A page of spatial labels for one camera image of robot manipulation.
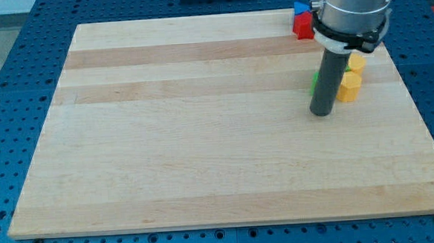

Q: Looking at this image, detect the yellow hexagon block front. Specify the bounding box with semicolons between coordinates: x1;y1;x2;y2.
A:
336;71;362;103

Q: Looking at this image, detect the green block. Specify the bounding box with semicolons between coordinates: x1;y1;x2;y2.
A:
309;71;319;96

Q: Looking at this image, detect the wooden board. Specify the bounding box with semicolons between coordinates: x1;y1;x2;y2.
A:
7;9;434;240

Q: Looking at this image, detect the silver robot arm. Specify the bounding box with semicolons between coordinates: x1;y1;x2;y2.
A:
309;0;392;116

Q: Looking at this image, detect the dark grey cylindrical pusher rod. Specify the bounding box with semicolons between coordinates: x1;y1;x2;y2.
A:
309;49;351;117

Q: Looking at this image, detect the yellow hexagon block rear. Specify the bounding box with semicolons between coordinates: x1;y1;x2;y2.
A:
347;54;366;75

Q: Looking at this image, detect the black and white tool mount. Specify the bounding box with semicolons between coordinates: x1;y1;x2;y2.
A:
311;9;391;54

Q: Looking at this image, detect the blue triangle block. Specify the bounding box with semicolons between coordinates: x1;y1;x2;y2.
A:
294;1;311;16

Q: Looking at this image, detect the red star block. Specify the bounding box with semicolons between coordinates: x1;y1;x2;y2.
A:
292;11;314;40

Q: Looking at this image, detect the yellow hexagon block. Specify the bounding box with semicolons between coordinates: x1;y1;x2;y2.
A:
347;54;366;75
336;71;362;103

